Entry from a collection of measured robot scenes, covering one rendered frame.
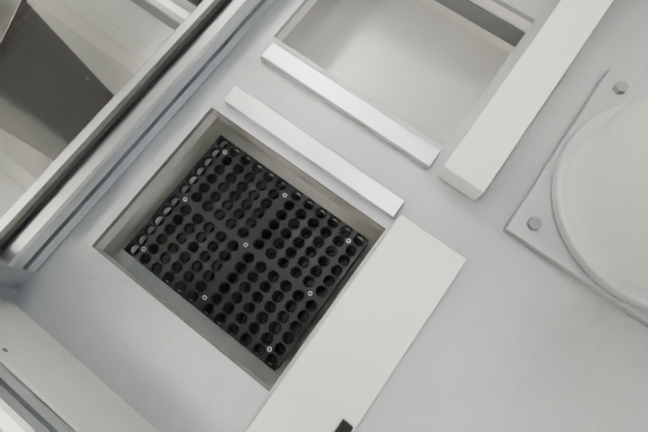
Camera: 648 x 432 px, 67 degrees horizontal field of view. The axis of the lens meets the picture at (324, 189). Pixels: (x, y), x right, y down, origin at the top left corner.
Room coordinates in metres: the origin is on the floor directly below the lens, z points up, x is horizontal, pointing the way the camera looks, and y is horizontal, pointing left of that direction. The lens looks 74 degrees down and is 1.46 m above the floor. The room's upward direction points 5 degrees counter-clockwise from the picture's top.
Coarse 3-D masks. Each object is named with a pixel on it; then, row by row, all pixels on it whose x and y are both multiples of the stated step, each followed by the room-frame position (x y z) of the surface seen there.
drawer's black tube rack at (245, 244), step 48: (192, 192) 0.18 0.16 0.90; (240, 192) 0.17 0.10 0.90; (288, 192) 0.17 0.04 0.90; (192, 240) 0.12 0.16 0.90; (240, 240) 0.11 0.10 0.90; (288, 240) 0.11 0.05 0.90; (336, 240) 0.11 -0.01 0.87; (192, 288) 0.06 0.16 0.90; (240, 288) 0.06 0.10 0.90; (288, 288) 0.06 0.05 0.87; (336, 288) 0.05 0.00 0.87; (240, 336) 0.01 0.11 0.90; (288, 336) 0.00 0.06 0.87
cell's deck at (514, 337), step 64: (512, 0) 0.37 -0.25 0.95; (640, 0) 0.35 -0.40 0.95; (256, 64) 0.31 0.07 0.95; (512, 64) 0.28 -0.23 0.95; (576, 64) 0.28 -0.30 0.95; (640, 64) 0.27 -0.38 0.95; (192, 128) 0.24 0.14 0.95; (256, 128) 0.23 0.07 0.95; (320, 128) 0.22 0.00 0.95; (128, 192) 0.17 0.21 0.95; (448, 192) 0.14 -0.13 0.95; (512, 192) 0.13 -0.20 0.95; (64, 256) 0.10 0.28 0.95; (512, 256) 0.06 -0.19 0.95; (64, 320) 0.04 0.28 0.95; (128, 320) 0.03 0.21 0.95; (320, 320) 0.01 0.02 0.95; (448, 320) 0.00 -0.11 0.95; (512, 320) 0.00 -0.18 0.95; (576, 320) -0.01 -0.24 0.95; (128, 384) -0.03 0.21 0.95; (192, 384) -0.03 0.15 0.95; (256, 384) -0.04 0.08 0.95; (448, 384) -0.06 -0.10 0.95; (512, 384) -0.06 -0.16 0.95; (576, 384) -0.07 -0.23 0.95; (640, 384) -0.07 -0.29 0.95
